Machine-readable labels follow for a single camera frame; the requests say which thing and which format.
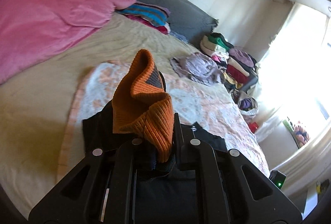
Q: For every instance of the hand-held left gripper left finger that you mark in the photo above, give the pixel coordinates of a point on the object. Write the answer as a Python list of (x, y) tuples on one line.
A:
[(103, 175)]

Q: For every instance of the blue-grey knit cloth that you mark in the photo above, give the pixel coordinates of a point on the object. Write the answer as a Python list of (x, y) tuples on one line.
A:
[(179, 36)]

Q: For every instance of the peach white floral blanket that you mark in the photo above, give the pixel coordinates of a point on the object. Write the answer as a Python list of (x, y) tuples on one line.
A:
[(206, 107)]

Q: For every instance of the pile of folded clothes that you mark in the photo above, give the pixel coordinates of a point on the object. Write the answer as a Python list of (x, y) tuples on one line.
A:
[(232, 63)]

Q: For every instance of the pink blanket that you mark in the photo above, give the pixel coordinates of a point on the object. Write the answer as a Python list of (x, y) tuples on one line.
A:
[(38, 19)]

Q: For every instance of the stack of striped folded clothes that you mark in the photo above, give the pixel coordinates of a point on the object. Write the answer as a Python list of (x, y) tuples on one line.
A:
[(146, 13)]

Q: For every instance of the beige bed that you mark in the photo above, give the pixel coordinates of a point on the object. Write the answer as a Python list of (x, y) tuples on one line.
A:
[(41, 100)]

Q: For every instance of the black garment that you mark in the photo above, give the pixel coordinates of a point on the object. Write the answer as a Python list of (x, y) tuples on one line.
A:
[(98, 125)]

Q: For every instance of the colourful printed object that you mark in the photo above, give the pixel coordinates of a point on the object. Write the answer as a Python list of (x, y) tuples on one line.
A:
[(301, 133)]

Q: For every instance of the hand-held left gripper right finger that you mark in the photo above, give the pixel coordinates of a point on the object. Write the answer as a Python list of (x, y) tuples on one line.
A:
[(178, 136)]

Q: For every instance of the orange knit garment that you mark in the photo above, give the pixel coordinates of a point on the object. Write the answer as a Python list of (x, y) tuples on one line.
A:
[(144, 107)]

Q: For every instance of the grey padded headboard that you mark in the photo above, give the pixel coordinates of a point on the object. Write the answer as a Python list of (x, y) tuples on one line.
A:
[(175, 6)]

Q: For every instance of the red object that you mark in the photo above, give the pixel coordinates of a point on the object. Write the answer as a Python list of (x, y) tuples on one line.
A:
[(253, 127)]

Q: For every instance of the lilac garment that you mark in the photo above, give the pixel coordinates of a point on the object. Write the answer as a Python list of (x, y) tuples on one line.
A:
[(199, 68)]

